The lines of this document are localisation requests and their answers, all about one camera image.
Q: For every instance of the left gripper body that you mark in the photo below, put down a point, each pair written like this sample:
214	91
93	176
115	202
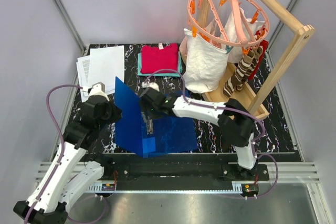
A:
112	115

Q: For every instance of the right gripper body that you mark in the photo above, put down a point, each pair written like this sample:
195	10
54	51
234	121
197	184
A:
153	110

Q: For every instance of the blue plastic folder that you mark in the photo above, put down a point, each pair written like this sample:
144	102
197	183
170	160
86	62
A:
152	138

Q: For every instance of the white paper sheets stack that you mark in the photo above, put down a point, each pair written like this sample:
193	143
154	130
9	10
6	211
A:
102	65

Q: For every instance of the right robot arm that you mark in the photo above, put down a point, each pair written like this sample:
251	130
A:
234	122

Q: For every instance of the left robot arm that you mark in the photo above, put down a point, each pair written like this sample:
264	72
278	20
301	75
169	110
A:
63	150

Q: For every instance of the teal folded shirt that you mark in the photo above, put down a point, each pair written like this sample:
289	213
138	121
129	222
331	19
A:
161	74

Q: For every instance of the red folded shirt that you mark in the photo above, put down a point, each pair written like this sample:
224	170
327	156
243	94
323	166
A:
156	58

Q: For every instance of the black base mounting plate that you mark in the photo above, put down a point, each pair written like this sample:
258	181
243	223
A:
180	172

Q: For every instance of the white hanging towel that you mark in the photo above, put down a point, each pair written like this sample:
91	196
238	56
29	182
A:
205	64

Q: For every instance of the brown striped socks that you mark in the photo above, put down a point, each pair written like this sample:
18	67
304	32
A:
241	74

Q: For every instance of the pink round clip hanger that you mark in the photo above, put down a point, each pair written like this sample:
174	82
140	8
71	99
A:
207	18

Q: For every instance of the red hanging cloth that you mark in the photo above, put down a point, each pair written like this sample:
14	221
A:
259	54

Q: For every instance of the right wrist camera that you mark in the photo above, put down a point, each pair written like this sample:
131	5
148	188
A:
151	85

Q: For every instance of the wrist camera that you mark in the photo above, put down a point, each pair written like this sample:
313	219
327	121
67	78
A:
151	85
98	89

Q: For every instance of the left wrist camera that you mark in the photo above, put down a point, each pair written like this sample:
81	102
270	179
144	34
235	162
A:
98	89

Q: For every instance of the wooden drying rack frame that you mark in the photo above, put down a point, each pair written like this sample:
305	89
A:
286	43

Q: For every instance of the aluminium rail frame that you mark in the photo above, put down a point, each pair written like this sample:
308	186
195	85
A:
293	195

